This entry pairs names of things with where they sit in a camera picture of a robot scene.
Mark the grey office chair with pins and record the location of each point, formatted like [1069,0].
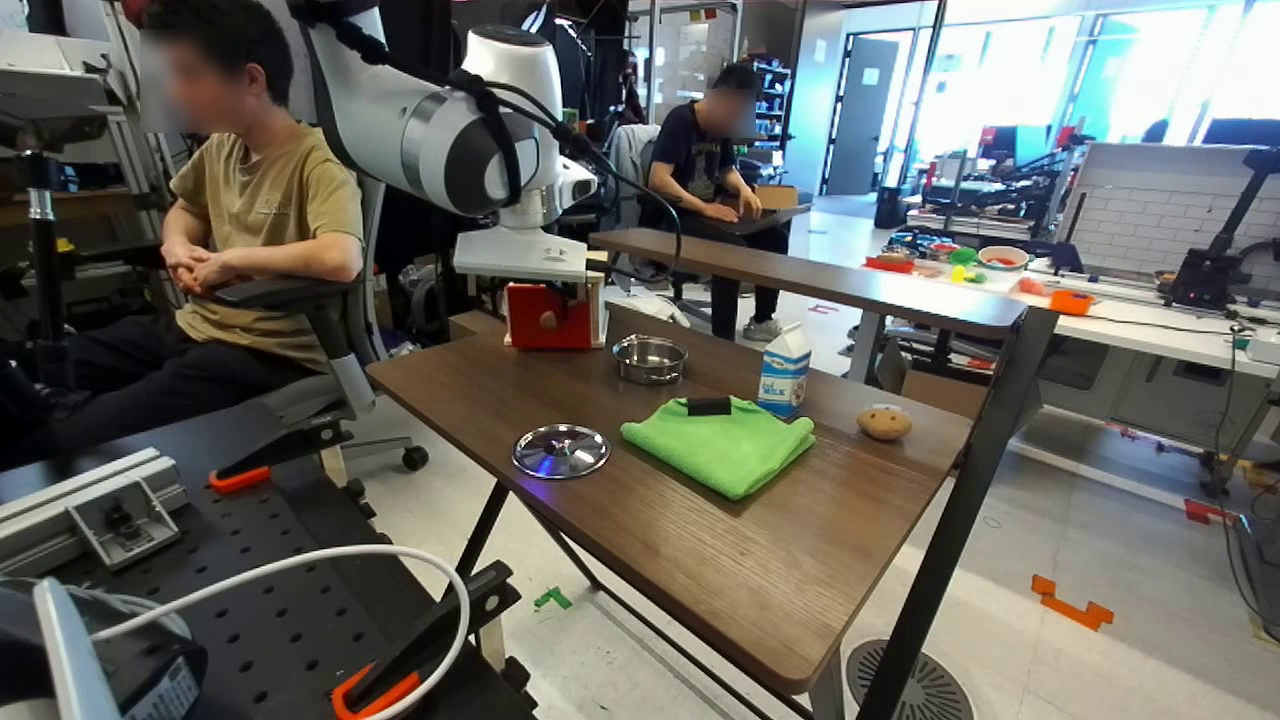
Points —
[352,386]

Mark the brown folding work table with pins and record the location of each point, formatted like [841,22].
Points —
[747,574]

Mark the brown round cookie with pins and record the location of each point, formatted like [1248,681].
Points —
[887,425]

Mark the white side table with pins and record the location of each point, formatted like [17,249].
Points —
[1163,332]

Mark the white blue milk carton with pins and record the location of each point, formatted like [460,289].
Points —
[784,382]

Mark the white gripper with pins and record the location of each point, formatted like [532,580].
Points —
[523,252]

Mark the aluminium extrusion rail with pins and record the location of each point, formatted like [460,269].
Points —
[83,503]

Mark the white grid panel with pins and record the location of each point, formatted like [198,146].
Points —
[1146,205]

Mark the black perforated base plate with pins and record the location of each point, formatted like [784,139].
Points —
[267,600]

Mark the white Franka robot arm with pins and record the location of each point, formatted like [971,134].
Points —
[403,120]

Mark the grey door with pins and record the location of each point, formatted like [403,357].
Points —
[866,115]

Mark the black camera stand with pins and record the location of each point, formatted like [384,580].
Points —
[1206,274]

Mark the round floor grille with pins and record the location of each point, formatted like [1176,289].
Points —
[923,686]

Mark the seated person in black shirt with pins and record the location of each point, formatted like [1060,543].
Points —
[684,152]

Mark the small metal bowl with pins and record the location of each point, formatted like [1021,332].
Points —
[648,361]

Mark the long brown office table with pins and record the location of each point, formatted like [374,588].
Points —
[825,283]

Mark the small black object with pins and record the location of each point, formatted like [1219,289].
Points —
[711,407]

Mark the green toy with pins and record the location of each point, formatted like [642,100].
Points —
[961,267]

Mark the green folded cloth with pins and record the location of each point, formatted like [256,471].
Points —
[722,445]

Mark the seated person in tan shirt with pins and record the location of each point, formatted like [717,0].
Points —
[267,214]

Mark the red white box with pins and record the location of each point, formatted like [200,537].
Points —
[544,326]

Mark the red toy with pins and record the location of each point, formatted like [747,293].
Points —
[891,262]

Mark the orange toy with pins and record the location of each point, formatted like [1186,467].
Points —
[1069,301]

